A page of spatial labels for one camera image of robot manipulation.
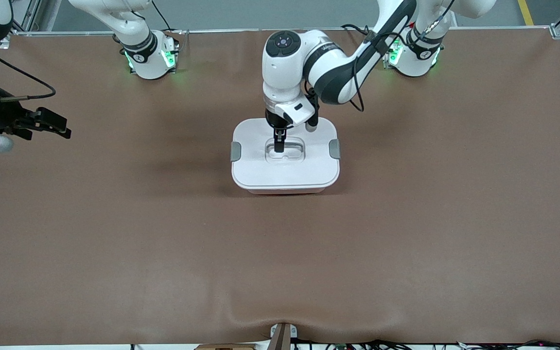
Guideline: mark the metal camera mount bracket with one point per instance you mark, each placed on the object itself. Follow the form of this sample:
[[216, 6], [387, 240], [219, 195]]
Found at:
[[282, 338]]

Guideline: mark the silver table edge rail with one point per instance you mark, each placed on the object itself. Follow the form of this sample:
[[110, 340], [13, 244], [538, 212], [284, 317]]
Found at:
[[221, 30]]

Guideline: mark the pink plastic storage box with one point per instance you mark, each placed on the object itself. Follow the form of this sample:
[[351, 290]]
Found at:
[[285, 192]]

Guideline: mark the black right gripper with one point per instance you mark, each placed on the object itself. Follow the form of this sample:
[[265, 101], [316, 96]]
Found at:
[[3, 116]]

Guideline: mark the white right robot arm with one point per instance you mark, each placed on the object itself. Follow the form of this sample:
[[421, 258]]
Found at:
[[139, 53]]

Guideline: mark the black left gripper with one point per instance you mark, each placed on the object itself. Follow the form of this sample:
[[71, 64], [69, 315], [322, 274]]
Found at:
[[274, 119]]

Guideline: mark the white box lid grey latches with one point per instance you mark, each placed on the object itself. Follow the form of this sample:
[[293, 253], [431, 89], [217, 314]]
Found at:
[[260, 170]]

